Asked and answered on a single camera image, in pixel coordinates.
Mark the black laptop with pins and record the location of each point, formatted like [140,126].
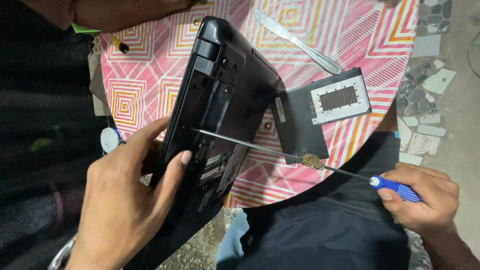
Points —
[232,86]

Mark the black fabric heap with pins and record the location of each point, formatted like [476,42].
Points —
[41,112]

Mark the person's left hand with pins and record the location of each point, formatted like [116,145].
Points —
[112,202]

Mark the small yellow black screwdriver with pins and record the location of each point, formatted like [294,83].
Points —
[119,44]

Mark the beige lace table cover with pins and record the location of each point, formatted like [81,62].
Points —
[97,86]

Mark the person's right hand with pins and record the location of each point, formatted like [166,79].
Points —
[427,202]

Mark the pink orange patterned tablecloth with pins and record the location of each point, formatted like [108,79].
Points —
[337,33]

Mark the white round tape roll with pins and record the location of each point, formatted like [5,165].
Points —
[109,140]

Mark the green paper piece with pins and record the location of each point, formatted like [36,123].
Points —
[84,29]

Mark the person's dark clothing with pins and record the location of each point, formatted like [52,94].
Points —
[330,232]

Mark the light blue cloth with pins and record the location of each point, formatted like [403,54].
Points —
[230,240]

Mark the black laptop base cover panel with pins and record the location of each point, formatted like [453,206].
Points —
[296,127]

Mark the silver table knife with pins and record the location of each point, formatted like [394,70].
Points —
[296,39]

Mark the brown lump on screwdriver shaft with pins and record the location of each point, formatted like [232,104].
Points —
[312,161]

